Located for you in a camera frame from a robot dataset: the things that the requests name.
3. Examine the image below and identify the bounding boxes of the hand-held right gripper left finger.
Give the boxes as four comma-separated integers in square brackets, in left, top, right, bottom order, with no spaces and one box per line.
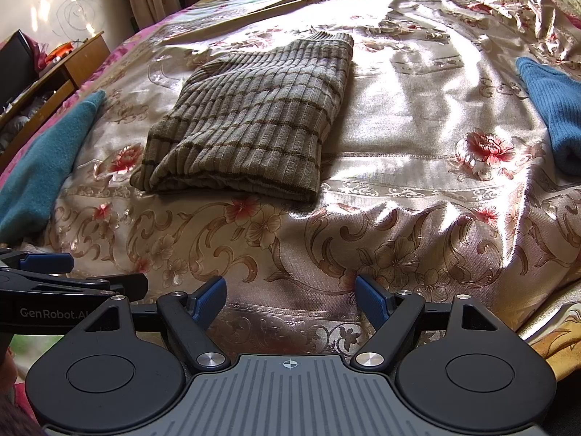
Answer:
[84,276,230,371]

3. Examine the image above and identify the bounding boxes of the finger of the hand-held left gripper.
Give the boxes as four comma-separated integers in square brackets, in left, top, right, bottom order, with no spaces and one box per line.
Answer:
[0,250,74,274]
[0,269,149,303]

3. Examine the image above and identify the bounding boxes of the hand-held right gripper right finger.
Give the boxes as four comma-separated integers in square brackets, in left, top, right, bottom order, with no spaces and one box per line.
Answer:
[352,274,500,368]

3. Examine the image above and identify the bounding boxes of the beige striped ribbed sweater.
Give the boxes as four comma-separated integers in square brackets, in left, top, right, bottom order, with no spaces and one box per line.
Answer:
[130,32,355,204]

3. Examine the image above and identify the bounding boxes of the teal fleece cloth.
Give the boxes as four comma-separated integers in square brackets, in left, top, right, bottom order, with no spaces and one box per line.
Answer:
[0,90,106,241]

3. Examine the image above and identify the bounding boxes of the floral satin bedspread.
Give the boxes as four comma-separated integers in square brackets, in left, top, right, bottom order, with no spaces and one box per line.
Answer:
[0,0,581,355]

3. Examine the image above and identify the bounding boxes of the black monitor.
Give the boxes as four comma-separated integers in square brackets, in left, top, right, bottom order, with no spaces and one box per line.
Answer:
[0,29,34,110]

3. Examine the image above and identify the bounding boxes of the wooden bedside table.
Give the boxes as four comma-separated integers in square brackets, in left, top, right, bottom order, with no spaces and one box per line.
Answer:
[0,32,112,164]

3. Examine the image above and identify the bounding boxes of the blue knit sweater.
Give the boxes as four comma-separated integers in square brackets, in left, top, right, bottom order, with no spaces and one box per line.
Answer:
[515,57,581,175]

